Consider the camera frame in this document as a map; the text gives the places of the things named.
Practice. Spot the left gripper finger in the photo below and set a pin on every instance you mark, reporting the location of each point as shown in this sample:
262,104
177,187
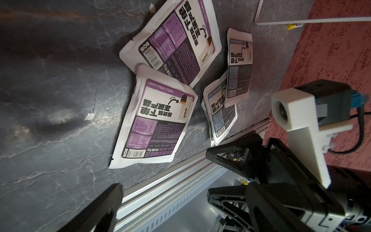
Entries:
100,215

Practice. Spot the yellow handled screwdriver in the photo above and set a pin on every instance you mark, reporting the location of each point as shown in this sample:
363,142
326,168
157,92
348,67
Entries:
293,26

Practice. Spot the grey coffee bag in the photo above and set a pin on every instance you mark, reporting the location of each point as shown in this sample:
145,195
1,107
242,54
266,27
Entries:
220,118
240,66

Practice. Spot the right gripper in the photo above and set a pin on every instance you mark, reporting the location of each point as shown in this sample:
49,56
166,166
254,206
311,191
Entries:
345,202

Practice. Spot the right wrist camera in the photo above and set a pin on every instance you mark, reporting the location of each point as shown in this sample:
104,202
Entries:
313,114

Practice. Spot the purple coffee bag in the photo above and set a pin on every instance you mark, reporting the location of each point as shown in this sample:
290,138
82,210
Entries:
156,120
181,40

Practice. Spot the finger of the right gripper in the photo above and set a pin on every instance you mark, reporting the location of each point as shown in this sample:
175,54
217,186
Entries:
243,156
260,207

